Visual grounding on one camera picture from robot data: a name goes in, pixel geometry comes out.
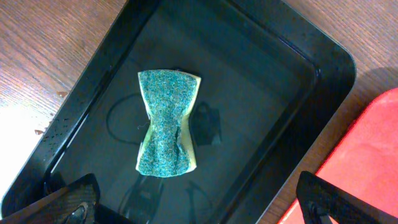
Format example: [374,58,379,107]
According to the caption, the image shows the green yellow sponge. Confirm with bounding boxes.
[136,69,201,178]

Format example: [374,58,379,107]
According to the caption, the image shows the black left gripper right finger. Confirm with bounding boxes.
[296,171,397,224]

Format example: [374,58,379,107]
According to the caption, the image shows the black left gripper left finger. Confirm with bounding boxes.
[1,174,100,224]

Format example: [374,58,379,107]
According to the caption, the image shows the black plastic tray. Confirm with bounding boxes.
[2,1,355,223]

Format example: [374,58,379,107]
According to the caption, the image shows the red serving tray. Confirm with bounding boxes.
[279,89,397,223]

